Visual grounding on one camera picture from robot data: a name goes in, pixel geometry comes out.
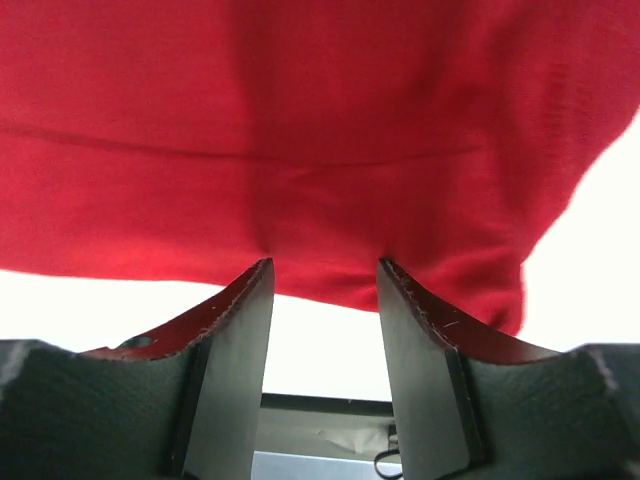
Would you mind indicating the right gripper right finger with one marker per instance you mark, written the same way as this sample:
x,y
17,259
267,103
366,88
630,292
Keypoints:
x,y
471,402

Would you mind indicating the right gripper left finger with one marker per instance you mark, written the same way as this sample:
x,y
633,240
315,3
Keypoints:
x,y
180,401

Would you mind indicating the red t shirt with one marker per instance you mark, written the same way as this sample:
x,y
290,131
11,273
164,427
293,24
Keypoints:
x,y
184,140

